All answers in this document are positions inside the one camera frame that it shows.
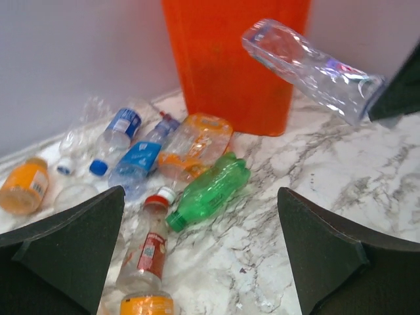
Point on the clear crushed bottle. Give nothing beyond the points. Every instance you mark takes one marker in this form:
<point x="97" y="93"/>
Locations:
<point x="79" y="138"/>
<point x="345" y="90"/>

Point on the large crushed orange bottle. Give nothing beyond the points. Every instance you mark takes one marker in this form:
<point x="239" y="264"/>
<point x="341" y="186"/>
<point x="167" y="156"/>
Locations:
<point x="200" y="140"/>

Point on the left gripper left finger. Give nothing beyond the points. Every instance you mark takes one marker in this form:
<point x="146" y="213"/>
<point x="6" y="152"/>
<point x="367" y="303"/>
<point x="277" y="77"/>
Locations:
<point x="58" y="265"/>

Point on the orange plastic bin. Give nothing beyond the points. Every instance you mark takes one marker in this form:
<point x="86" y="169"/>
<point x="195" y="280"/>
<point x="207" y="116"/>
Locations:
<point x="217" y="76"/>

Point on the small red label bottle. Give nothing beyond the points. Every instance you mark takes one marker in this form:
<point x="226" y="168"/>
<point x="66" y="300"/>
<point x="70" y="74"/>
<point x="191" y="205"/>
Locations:
<point x="142" y="267"/>

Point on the small orange juice bottle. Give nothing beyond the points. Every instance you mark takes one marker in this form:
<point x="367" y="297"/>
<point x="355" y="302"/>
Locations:
<point x="25" y="187"/>

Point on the white bottle cap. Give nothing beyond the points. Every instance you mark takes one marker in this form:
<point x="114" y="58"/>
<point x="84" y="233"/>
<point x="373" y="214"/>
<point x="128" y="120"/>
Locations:
<point x="65" y="166"/>

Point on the blue label bottle top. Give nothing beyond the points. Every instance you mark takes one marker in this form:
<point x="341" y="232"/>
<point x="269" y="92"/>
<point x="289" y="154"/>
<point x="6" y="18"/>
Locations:
<point x="118" y="136"/>

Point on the blue bottle cap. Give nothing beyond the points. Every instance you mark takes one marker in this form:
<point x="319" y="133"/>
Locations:
<point x="98" y="167"/>

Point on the clear crushed bottle back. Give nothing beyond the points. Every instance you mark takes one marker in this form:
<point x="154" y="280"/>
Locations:
<point x="79" y="138"/>

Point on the green sprite bottle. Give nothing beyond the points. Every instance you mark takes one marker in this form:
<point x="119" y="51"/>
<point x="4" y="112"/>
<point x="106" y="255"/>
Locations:
<point x="203" y="197"/>

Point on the blue label water bottle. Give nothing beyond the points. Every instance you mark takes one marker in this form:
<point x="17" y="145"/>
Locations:
<point x="132" y="169"/>

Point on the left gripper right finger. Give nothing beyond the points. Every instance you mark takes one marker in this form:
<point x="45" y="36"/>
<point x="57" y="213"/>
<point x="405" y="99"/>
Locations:
<point x="342" y="267"/>

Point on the red screwdriver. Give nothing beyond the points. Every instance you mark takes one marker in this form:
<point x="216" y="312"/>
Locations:
<point x="164" y="115"/>

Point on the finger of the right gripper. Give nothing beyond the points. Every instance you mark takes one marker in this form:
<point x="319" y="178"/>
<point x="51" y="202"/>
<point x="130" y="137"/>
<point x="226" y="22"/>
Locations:
<point x="400" y="96"/>

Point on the clear plastic cup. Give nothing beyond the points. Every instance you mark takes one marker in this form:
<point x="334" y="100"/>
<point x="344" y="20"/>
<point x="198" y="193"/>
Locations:
<point x="73" y="195"/>

